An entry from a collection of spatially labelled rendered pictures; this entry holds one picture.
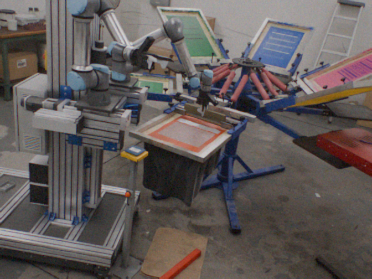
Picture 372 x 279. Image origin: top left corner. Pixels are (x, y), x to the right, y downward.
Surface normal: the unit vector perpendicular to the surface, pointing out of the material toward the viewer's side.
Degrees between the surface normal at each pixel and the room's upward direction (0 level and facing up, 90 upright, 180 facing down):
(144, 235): 0
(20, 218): 0
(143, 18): 90
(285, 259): 0
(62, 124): 90
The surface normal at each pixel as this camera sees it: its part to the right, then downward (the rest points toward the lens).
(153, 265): 0.14, -0.90
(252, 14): -0.46, 0.32
